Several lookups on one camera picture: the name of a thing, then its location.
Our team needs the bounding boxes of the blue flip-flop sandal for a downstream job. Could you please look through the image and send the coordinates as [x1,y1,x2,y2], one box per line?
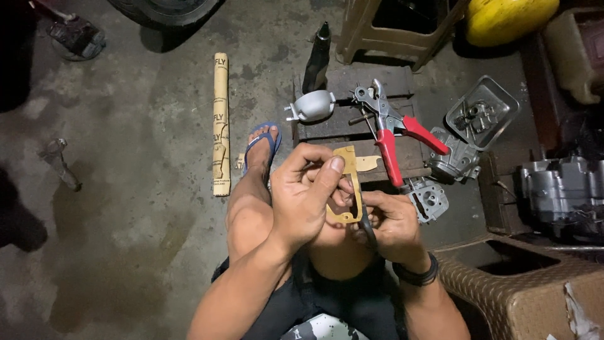
[242,122,283,178]

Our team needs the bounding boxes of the black wristband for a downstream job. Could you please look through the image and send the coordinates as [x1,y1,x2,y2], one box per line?
[392,252,439,288]

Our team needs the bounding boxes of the tan gasket paper roll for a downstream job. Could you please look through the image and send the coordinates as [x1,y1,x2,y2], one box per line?
[212,52,232,197]

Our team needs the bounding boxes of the dark wooden crate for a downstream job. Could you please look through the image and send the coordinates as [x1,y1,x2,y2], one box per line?
[477,150,536,237]

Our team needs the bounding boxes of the black rubber tire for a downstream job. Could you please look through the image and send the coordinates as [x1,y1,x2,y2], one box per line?
[108,0,222,28]

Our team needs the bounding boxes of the person's left leg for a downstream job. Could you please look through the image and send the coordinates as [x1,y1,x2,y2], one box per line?
[225,125,284,265]

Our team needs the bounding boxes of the black shorts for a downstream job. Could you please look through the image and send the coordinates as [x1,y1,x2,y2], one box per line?
[211,252,409,340]

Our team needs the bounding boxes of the grey metal connecting rod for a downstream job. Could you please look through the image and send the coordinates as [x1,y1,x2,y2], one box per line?
[39,138,83,193]

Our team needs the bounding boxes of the black pointed bottle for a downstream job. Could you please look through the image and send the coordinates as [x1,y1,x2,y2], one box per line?
[302,21,332,94]

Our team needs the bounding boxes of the yellow plastic container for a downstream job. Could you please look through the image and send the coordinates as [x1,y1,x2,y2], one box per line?
[465,0,561,48]

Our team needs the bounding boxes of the beige plastic jug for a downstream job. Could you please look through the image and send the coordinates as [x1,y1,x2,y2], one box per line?
[542,7,604,105]

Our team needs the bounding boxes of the rusty metal bolt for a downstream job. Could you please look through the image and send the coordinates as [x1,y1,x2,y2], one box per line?
[348,111,376,126]

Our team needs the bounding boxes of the torn white paper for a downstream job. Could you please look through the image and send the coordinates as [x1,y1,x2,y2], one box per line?
[545,282,604,340]

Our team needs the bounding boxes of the grey square carburetor cover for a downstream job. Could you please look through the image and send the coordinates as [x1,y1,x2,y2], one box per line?
[403,177,450,224]

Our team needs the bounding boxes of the small carburetor parts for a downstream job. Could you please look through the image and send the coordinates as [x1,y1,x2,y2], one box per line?
[455,100,496,135]

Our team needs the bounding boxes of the black scissors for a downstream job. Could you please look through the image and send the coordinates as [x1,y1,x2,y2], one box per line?
[359,203,379,251]

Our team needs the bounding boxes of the person's left hand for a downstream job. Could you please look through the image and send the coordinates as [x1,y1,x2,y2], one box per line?
[269,143,346,258]

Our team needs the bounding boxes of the person's right hand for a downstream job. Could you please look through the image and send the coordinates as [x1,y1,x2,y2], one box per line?
[329,189,431,269]

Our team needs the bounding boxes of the silver carburetor float bowl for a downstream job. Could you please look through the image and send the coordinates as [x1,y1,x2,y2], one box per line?
[284,90,337,122]

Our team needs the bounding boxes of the tan cut-out gasket sheet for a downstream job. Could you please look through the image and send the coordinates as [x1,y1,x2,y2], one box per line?
[326,145,364,224]

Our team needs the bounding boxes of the grey motorcycle engine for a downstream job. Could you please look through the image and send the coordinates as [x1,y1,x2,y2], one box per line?
[519,153,604,244]

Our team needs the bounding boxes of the person's right leg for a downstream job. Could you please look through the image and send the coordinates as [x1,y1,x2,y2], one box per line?
[304,219,380,282]

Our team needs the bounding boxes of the dark metal footrest part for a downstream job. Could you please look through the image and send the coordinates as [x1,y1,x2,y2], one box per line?
[29,0,107,62]

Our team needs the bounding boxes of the rectangular metal tray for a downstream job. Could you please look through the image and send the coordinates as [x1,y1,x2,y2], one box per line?
[445,75,521,152]

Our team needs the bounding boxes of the brown woven-pattern plastic stool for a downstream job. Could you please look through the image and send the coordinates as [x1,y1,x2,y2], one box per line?
[432,234,604,340]

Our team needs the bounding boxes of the tan gasket paper scrap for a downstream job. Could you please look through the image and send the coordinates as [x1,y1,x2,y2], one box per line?
[356,155,382,173]

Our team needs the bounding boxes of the dark wooden pallet block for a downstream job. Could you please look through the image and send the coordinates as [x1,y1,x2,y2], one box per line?
[293,66,432,184]

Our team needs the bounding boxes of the red-handled hole punch pliers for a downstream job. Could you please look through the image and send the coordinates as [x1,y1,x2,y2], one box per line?
[351,78,450,189]

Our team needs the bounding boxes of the tan plastic stool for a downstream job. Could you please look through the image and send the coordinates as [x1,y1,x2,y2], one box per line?
[335,0,470,72]

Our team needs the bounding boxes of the person's leg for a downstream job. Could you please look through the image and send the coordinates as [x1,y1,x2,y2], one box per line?
[304,219,380,282]
[225,125,284,265]

